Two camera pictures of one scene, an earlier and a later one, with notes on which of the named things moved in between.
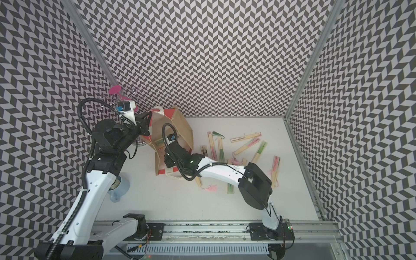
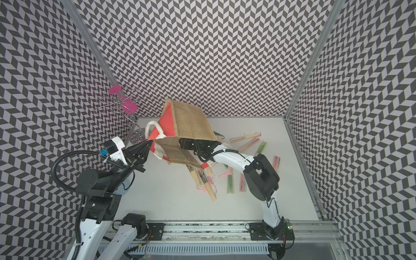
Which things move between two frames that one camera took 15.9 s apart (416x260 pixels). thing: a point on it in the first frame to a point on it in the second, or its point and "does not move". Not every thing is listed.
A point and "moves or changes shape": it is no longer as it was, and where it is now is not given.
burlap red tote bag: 161,125 moves or changes shape
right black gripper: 168,158 to 186,143
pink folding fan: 251,144 does not move
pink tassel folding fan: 257,134 does not move
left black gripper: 143,123 to 138,153
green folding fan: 259,150 does not move
